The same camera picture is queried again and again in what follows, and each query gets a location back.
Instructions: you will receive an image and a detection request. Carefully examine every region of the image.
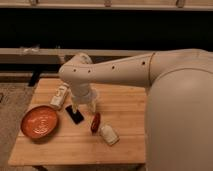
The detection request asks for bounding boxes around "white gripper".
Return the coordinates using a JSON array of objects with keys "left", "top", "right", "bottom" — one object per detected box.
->
[{"left": 70, "top": 83, "right": 97, "bottom": 113}]

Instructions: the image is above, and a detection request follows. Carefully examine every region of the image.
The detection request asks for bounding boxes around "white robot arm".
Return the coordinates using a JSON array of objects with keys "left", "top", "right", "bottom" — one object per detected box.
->
[{"left": 59, "top": 49, "right": 213, "bottom": 171}]

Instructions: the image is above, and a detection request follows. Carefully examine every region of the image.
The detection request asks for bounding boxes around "black smartphone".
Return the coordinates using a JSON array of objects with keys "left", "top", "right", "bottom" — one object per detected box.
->
[{"left": 65, "top": 105, "right": 84, "bottom": 124}]

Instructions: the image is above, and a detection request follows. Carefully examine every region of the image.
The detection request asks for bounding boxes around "red oblong object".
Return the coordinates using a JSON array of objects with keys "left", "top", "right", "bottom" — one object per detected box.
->
[{"left": 91, "top": 113, "right": 101, "bottom": 133}]

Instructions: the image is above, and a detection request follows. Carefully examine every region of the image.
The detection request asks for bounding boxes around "white squeeze bottle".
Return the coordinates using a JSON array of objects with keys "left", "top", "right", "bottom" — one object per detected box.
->
[{"left": 50, "top": 83, "right": 69, "bottom": 110}]

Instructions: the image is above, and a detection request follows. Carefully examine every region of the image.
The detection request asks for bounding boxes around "wooden table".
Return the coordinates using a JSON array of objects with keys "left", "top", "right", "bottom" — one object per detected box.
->
[{"left": 8, "top": 84, "right": 146, "bottom": 166}]

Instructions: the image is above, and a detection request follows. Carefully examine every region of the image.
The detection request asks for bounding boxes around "long metal rail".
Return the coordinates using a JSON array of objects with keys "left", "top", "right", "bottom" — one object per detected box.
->
[{"left": 0, "top": 47, "right": 149, "bottom": 64}]

